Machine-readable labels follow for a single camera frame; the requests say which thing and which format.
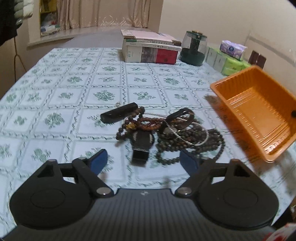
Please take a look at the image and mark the long dark bead necklace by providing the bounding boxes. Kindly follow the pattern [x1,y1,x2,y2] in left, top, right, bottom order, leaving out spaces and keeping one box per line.
[155,126,226,165]

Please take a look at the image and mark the reddish brown bead bracelet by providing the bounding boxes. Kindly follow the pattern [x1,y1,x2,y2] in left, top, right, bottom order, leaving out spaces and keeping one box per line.
[115,106,167,141]

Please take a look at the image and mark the black smart watch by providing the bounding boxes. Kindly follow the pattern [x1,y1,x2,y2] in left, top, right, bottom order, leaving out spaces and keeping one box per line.
[131,130,154,166]

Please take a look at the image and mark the green tissue pack bundle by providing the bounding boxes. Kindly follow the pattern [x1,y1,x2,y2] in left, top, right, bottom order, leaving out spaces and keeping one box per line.
[205,47,251,76]

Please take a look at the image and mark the white puffer jacket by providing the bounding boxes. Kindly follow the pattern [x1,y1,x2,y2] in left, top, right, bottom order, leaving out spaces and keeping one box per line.
[14,0,34,20]

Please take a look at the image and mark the stack of books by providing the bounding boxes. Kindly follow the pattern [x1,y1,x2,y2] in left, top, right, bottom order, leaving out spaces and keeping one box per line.
[121,30,182,64]

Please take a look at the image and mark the yellow shelf with items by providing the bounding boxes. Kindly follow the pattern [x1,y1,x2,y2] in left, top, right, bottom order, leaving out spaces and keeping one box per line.
[40,0,60,37]

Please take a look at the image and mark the beige curtain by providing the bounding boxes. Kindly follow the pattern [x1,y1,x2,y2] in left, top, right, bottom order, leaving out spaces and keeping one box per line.
[57,0,151,30]

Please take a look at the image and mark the dark brown container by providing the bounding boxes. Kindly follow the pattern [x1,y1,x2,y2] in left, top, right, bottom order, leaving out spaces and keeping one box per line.
[248,50,266,69]

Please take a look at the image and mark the green floral tablecloth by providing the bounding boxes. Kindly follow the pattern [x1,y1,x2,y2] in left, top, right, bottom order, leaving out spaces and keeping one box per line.
[1,48,295,235]

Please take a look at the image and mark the orange plastic tray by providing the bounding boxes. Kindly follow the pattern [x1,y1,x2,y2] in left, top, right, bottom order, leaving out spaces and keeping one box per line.
[210,65,295,163]

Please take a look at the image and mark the black bangle bracelet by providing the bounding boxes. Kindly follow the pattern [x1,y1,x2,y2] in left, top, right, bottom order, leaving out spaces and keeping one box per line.
[165,107,195,130]

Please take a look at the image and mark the purple tissue pack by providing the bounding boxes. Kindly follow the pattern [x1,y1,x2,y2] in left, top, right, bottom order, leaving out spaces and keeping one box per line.
[220,40,247,61]

